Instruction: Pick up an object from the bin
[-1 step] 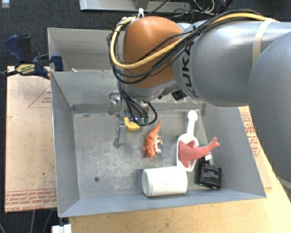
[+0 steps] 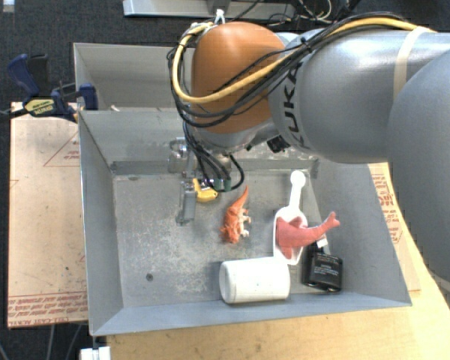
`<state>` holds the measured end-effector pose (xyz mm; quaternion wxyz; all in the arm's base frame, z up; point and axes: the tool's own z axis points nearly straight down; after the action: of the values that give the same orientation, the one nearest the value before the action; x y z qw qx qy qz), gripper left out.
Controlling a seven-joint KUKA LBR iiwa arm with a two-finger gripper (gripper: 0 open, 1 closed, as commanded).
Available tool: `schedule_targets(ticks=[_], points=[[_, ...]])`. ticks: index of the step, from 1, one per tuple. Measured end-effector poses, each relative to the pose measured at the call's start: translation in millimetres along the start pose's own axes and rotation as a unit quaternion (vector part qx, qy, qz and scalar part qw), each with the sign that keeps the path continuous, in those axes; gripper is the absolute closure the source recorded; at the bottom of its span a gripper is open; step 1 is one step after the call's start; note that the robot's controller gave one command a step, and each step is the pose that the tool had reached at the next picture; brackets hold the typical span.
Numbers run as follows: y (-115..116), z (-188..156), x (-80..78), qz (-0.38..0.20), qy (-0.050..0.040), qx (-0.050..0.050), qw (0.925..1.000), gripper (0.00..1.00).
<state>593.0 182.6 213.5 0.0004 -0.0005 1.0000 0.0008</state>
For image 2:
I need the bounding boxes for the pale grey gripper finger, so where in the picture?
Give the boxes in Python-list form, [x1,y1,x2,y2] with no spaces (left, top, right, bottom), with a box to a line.
[175,190,197,226]

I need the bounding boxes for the orange toy dinosaur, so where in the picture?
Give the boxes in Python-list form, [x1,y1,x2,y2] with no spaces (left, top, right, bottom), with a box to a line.
[219,185,253,245]

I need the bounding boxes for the white cup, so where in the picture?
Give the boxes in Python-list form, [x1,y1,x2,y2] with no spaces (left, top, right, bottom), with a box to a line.
[218,256,292,305]

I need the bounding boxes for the black box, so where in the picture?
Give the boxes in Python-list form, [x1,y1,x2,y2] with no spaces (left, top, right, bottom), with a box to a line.
[301,238,344,293]

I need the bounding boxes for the grey metal bin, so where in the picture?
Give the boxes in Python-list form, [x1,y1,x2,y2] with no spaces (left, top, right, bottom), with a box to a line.
[73,42,413,338]

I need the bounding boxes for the black cylinder on white bracket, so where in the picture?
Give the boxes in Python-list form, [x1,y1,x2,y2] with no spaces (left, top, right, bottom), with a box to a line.
[265,134,291,154]

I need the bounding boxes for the white plastic scoop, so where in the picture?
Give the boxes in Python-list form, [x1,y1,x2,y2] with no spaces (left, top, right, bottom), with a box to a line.
[272,169,309,267]

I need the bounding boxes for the pink plush fish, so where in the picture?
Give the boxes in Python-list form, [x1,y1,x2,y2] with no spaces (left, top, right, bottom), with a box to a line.
[275,211,341,260]

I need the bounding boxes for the small yellow toy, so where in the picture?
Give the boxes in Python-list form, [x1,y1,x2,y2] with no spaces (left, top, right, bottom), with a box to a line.
[192,178,219,203]

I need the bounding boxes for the brown cardboard board, red print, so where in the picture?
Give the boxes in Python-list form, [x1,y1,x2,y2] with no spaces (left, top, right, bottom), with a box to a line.
[7,101,423,330]

